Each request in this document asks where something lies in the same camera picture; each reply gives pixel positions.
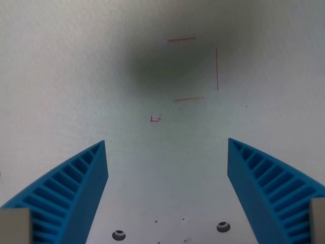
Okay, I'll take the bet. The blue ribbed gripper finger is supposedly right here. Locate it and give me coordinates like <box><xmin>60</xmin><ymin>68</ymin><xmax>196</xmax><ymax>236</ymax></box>
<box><xmin>227</xmin><ymin>137</ymin><xmax>325</xmax><ymax>244</ymax></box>
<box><xmin>0</xmin><ymin>139</ymin><xmax>109</xmax><ymax>244</ymax></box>

